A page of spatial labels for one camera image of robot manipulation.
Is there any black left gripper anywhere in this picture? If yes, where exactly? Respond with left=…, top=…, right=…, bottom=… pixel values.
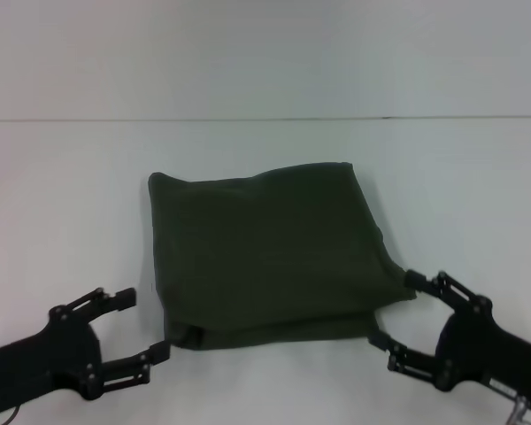
left=0, top=287, right=172, bottom=418

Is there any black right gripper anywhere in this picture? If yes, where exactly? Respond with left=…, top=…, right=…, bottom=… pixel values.
left=366, top=268, right=531, bottom=402

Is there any dark green t-shirt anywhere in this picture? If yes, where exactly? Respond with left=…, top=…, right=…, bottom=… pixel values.
left=148, top=161, right=419, bottom=352

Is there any silver right connector plug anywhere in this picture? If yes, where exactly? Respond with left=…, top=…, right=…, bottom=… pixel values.
left=505, top=395, right=531, bottom=425

